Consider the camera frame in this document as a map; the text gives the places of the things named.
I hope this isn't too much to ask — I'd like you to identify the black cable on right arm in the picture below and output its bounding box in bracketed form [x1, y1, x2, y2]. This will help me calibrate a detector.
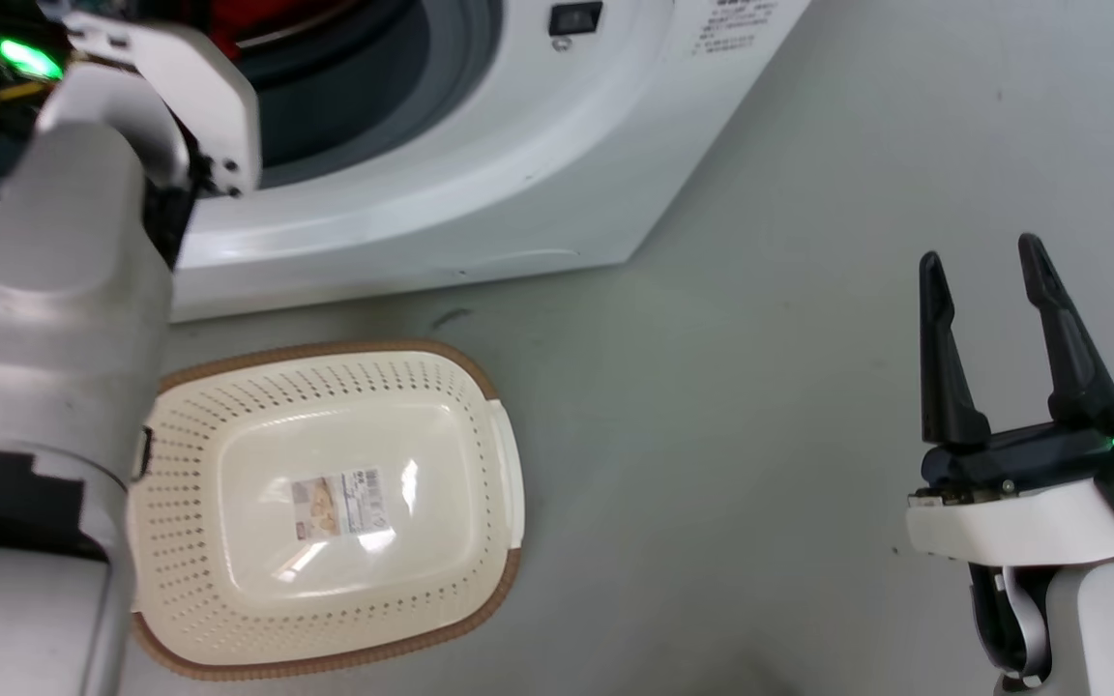
[969, 564, 1027, 682]

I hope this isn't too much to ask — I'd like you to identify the grey rubber door seal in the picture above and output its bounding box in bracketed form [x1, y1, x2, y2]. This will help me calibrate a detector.
[0, 0, 506, 202]

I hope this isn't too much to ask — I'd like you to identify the black door latch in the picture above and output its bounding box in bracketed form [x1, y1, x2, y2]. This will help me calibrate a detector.
[548, 1, 605, 39]

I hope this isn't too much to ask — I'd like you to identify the red garment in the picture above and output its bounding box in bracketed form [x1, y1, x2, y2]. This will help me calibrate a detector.
[206, 0, 366, 62]

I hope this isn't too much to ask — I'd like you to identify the paper product sticker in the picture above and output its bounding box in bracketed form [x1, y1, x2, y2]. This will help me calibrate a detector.
[288, 466, 395, 538]

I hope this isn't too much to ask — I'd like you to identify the white front-load washing machine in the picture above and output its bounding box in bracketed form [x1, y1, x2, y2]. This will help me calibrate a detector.
[0, 0, 814, 325]

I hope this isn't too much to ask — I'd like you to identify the cream perforated laundry basket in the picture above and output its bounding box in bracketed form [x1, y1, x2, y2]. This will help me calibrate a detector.
[126, 337, 527, 682]

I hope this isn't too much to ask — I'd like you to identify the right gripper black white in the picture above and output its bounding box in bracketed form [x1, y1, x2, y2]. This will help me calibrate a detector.
[906, 233, 1114, 571]

